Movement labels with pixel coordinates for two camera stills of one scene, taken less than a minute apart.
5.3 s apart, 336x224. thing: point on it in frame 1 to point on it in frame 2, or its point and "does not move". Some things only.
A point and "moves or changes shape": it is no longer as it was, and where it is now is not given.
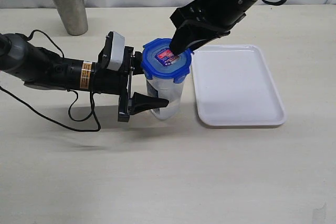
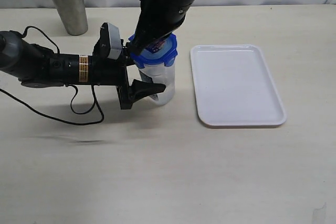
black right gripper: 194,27 to 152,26
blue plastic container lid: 157,60 moves or changes shape
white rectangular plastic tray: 234,87 does not move
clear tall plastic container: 168,89 to 163,75
